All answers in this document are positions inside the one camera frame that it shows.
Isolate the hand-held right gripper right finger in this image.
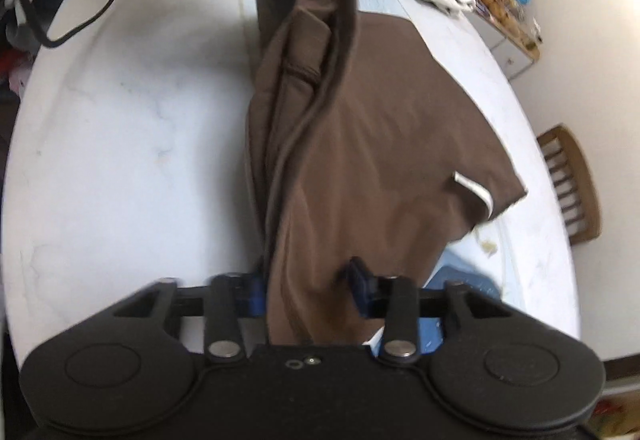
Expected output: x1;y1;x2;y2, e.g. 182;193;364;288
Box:
344;257;508;366

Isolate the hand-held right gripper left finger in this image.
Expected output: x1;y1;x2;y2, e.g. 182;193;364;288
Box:
112;270;267;365

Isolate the wooden chair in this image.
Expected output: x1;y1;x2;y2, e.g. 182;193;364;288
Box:
536;124;601;246

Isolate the brown garment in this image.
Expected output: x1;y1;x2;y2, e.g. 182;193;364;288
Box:
245;0;529;346

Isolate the white drawer unit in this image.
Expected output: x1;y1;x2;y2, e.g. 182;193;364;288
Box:
480;13;542;82

